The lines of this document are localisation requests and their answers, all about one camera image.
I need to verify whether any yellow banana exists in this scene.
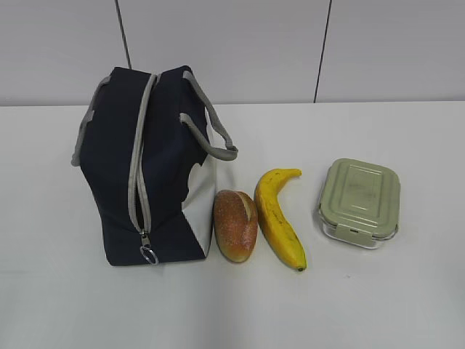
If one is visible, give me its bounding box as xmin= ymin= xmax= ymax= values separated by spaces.
xmin=254 ymin=169 xmax=307 ymax=272

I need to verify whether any brown bread loaf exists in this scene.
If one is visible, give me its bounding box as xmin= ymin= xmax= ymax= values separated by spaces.
xmin=214 ymin=190 xmax=258 ymax=263

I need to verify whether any green lidded food container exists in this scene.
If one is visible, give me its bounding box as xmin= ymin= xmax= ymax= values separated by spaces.
xmin=317 ymin=159 xmax=400 ymax=249

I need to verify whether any navy blue lunch bag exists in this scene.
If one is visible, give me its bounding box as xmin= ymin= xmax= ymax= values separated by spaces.
xmin=71 ymin=65 xmax=238 ymax=266

